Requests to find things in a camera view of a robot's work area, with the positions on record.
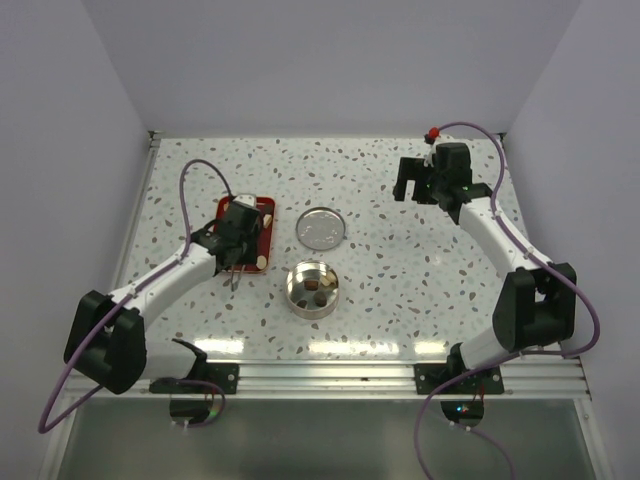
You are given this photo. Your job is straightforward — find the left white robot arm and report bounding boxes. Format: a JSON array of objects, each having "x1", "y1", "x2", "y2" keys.
[{"x1": 63, "y1": 194, "x2": 263, "y2": 394}]

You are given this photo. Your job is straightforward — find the right black base bracket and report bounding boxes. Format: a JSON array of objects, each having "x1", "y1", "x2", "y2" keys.
[{"x1": 413, "y1": 343, "x2": 505, "y2": 395}]

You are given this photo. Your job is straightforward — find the round cream chocolate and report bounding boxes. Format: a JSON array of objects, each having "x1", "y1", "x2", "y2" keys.
[{"x1": 256, "y1": 256, "x2": 267, "y2": 270}]

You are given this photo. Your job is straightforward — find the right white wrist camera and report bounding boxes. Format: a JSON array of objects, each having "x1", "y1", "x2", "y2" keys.
[{"x1": 423, "y1": 127, "x2": 442, "y2": 167}]

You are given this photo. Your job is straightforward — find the aluminium front rail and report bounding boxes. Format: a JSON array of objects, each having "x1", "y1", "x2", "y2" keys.
[{"x1": 208, "y1": 358, "x2": 590, "y2": 399}]

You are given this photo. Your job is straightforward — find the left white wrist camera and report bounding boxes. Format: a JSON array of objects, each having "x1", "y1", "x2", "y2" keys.
[{"x1": 234, "y1": 194, "x2": 257, "y2": 209}]

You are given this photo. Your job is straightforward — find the left black base bracket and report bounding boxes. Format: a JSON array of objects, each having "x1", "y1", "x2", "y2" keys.
[{"x1": 140, "y1": 338, "x2": 239, "y2": 395}]

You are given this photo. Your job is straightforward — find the round silver tin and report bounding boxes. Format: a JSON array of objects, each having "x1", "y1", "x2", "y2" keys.
[{"x1": 285, "y1": 260, "x2": 340, "y2": 320}]

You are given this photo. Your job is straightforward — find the metal serving tongs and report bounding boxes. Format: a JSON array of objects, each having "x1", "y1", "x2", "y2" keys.
[{"x1": 230, "y1": 264, "x2": 245, "y2": 292}]

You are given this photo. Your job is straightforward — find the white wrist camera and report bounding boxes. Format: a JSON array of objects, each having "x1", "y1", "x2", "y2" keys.
[
  {"x1": 234, "y1": 194, "x2": 257, "y2": 209},
  {"x1": 423, "y1": 127, "x2": 442, "y2": 167}
]

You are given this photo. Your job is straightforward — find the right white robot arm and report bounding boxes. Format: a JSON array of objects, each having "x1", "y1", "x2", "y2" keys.
[{"x1": 393, "y1": 143, "x2": 577, "y2": 393}]

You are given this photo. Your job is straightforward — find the round silver tin lid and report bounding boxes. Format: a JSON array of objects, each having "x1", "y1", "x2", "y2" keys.
[{"x1": 295, "y1": 207, "x2": 346, "y2": 251}]

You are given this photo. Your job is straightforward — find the black base bracket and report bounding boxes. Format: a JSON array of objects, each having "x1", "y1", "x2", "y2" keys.
[
  {"x1": 140, "y1": 338, "x2": 239, "y2": 395},
  {"x1": 413, "y1": 343, "x2": 505, "y2": 395}
]

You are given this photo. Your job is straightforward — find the red rectangular tray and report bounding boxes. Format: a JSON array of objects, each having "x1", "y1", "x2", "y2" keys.
[{"x1": 215, "y1": 195, "x2": 276, "y2": 273}]

